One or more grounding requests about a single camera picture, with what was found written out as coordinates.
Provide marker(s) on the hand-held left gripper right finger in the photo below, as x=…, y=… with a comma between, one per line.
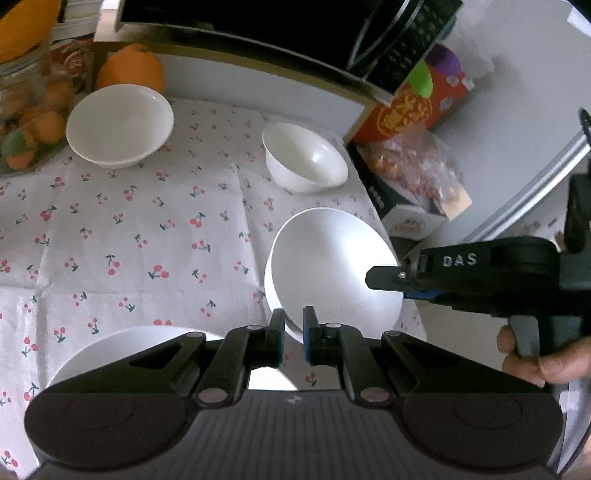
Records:
x=305, y=344

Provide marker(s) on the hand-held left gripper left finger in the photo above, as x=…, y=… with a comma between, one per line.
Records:
x=281, y=341

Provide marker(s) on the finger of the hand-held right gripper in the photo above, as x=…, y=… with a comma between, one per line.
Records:
x=388, y=277

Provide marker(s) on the medium white bowl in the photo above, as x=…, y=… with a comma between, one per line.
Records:
x=332, y=258

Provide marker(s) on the white plate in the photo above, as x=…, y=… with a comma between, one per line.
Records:
x=115, y=344

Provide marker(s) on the person's right hand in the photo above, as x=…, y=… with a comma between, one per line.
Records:
x=554, y=367

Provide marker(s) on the black and white cardboard box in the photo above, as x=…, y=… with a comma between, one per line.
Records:
x=406, y=224

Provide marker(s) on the clear bag of candies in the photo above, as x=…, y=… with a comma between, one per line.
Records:
x=411, y=170

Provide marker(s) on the small white bowl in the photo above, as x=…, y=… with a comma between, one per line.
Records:
x=304, y=159

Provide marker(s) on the white refrigerator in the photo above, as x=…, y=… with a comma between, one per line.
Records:
x=521, y=115

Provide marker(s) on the red printed box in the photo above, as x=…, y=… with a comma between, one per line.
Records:
x=401, y=115

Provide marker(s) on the cherry print tablecloth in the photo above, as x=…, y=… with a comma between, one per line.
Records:
x=138, y=230

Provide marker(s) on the large white bowl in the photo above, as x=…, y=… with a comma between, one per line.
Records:
x=120, y=124

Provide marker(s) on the black microwave oven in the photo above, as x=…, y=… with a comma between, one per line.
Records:
x=277, y=27

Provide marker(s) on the small orange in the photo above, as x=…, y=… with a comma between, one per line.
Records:
x=131, y=69

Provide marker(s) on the glass jar of fruit candies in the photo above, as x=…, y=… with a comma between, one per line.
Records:
x=37, y=120

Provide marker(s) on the large orange with leaves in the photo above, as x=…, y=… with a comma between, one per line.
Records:
x=23, y=27

